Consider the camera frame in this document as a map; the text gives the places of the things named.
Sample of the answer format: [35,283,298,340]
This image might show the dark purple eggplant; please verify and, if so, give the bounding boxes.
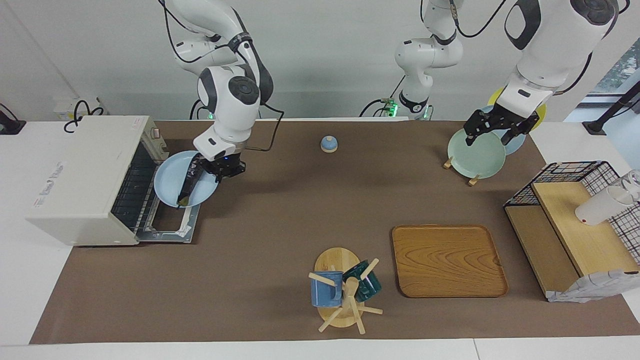
[176,155,203,207]

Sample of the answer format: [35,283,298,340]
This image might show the beige toaster oven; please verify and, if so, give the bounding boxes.
[26,116,168,247]

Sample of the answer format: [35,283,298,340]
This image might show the light blue racked plate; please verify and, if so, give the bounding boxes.
[480,105,527,156]

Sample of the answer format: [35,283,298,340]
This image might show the pale green plate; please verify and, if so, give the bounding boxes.
[447,127,507,179]

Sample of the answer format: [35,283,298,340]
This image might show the wooden plate rack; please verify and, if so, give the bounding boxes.
[443,155,481,187]

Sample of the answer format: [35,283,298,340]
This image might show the yellow plate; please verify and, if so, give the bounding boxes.
[487,86,547,132]

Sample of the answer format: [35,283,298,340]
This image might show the brown table mat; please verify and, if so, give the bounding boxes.
[29,120,640,345]

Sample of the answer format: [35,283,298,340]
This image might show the green lit connector box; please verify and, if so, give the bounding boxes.
[379,97,401,118]

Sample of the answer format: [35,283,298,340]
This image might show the black pole stand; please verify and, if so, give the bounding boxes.
[582,80,640,136]

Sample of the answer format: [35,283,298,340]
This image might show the white cup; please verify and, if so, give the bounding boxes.
[575,186,632,226]

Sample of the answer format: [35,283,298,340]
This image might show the wooden serving tray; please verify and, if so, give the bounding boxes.
[391,224,509,299]

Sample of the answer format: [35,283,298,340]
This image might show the clear glass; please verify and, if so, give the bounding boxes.
[620,169,640,202]

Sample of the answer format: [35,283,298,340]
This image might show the wooden mug tree stand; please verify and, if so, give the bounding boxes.
[308,247,384,335]

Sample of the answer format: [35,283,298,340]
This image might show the white power strip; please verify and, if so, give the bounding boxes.
[54,97,108,123]

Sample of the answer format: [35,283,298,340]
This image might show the blue mug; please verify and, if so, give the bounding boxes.
[311,271,344,308]

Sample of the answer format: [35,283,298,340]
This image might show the dark green mug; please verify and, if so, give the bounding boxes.
[342,260,382,302]

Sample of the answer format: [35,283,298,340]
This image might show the black table clamp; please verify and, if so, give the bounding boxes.
[0,102,27,136]

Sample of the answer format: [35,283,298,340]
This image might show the wire mesh shelf frame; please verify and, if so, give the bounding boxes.
[504,161,640,304]

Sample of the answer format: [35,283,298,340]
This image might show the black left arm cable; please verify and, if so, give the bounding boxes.
[449,0,508,39]

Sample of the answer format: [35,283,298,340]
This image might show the black base cable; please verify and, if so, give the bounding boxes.
[360,75,407,118]

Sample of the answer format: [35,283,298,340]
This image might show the black coiled power cable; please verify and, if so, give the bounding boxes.
[63,99,104,134]

